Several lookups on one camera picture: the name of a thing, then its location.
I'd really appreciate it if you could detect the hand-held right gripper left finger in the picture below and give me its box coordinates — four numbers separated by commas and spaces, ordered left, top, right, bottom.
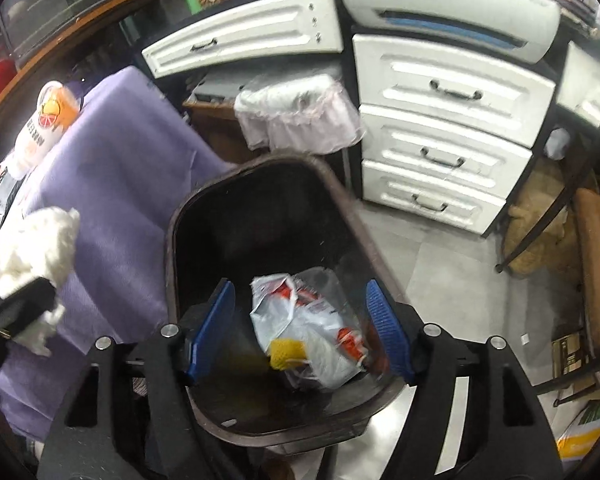
37, 279, 237, 480

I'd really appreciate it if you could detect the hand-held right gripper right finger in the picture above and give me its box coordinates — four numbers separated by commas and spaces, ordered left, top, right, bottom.
365, 280, 565, 480

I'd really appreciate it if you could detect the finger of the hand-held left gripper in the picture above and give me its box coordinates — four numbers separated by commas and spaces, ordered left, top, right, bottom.
0, 277, 56, 341

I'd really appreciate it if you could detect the yellow foam fruit net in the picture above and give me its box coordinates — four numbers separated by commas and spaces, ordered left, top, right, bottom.
270, 339, 308, 371

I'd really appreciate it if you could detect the white plastic bag red print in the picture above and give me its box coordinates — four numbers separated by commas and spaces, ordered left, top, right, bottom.
250, 267, 376, 392

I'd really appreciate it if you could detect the black and white packet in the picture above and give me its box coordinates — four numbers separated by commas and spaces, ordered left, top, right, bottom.
0, 162, 23, 231

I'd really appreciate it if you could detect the brown trash bin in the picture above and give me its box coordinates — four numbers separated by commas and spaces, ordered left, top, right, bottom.
165, 154, 421, 456

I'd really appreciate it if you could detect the white drink bottle orange print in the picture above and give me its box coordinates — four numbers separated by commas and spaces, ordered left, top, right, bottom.
4, 80, 79, 181

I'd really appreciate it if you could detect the purple floral tablecloth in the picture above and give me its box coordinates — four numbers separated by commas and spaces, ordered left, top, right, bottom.
0, 65, 231, 441

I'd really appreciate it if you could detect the dark cardboard box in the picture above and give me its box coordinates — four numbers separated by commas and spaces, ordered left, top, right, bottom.
550, 330, 588, 381

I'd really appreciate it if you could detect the large brown paper bag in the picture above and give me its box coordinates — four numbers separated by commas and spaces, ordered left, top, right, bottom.
505, 160, 581, 273

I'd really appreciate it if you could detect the white drawer cabinet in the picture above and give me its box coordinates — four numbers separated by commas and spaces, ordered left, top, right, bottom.
352, 34, 556, 236

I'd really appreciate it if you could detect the black chair brown cushion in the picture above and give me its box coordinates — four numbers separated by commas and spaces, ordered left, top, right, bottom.
495, 125, 600, 406

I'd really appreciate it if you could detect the yellow green carton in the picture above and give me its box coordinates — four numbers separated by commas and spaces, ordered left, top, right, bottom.
555, 400, 600, 466

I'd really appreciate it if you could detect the wooden counter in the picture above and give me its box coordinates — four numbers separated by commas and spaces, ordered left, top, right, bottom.
0, 0, 186, 131

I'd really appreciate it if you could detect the white desk drawer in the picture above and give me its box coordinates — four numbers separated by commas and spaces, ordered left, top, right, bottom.
555, 42, 600, 128

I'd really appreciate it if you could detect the white printer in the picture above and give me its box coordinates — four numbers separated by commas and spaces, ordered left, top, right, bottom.
330, 0, 563, 65

